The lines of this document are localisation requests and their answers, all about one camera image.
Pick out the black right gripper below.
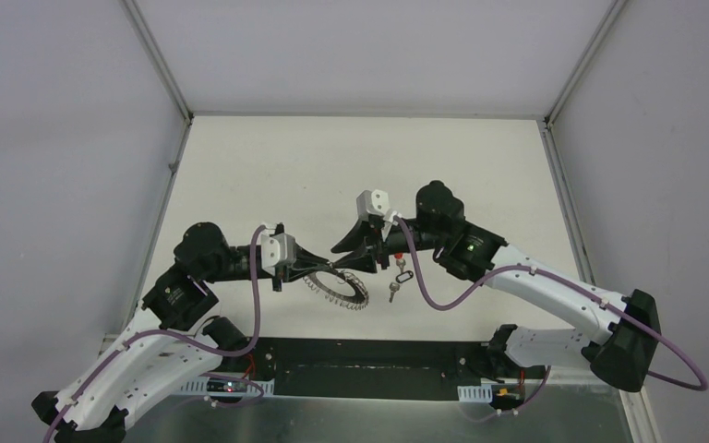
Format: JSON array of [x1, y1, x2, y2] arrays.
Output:
[[331, 217, 446, 274]]

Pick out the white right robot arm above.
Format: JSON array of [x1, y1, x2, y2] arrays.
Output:
[[331, 180, 661, 392]]

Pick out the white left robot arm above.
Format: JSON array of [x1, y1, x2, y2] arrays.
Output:
[[31, 221, 332, 442]]

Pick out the silver key on black tag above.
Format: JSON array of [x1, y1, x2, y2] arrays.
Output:
[[389, 281, 401, 303]]

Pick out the black key tag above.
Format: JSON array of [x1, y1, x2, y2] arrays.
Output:
[[394, 270, 415, 285]]

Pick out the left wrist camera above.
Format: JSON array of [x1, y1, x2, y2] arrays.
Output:
[[260, 233, 297, 269]]

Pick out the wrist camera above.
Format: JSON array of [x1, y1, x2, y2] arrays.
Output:
[[260, 233, 297, 269], [355, 189, 391, 221]]

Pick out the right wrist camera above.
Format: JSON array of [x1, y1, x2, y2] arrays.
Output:
[[355, 189, 391, 221]]

